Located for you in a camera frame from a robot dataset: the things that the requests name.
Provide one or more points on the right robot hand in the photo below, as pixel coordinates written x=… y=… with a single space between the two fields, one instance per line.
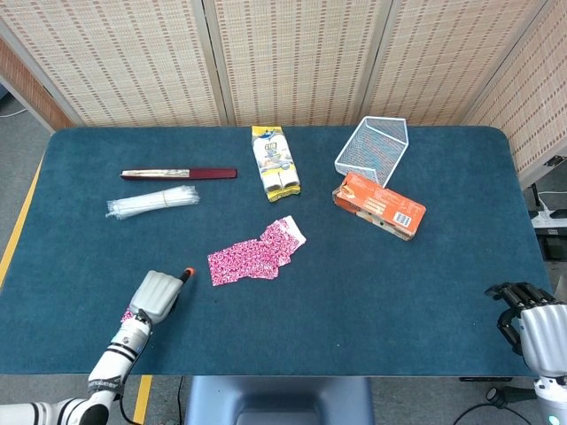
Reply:
x=542 y=332

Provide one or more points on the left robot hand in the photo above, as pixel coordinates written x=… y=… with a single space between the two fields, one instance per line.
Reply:
x=155 y=294

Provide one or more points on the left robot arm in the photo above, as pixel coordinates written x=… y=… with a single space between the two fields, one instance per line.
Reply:
x=115 y=358

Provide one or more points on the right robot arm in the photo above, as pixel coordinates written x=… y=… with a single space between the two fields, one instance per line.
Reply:
x=553 y=398

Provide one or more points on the pink patterned cloth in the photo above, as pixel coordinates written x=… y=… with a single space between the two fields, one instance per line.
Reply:
x=239 y=265

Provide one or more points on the black table control panel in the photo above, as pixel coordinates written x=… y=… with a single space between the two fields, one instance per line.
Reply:
x=485 y=379

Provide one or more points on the black caster wheel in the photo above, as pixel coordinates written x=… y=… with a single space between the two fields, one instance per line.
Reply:
x=497 y=396

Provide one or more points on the clear plastic straw bundle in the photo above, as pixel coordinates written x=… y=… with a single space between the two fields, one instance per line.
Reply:
x=150 y=203

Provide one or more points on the white power strip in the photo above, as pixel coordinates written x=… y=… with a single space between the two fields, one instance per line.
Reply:
x=551 y=217

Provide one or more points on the yellow plastic bag pack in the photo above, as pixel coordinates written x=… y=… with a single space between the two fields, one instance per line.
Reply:
x=277 y=161

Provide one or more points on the orange cardboard box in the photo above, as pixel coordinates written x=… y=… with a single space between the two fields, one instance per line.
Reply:
x=383 y=206

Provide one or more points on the woven bamboo screen panel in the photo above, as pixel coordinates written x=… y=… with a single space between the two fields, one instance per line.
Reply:
x=438 y=57
x=297 y=57
x=531 y=97
x=119 y=57
x=31 y=84

